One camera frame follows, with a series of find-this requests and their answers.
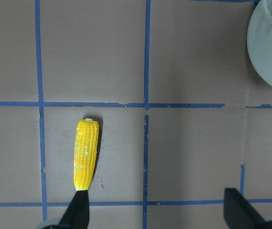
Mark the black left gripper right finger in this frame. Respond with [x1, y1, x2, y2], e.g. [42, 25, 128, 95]
[223, 187, 270, 229]

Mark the pale green cooking pot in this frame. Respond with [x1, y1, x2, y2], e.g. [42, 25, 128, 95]
[247, 0, 272, 86]

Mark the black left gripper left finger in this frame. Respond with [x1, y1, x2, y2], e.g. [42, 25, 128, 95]
[58, 190, 89, 229]

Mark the brown paper table cover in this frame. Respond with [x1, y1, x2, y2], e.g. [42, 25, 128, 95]
[0, 0, 272, 229]

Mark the yellow corn cob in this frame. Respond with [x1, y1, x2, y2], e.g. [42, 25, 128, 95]
[73, 118, 99, 191]

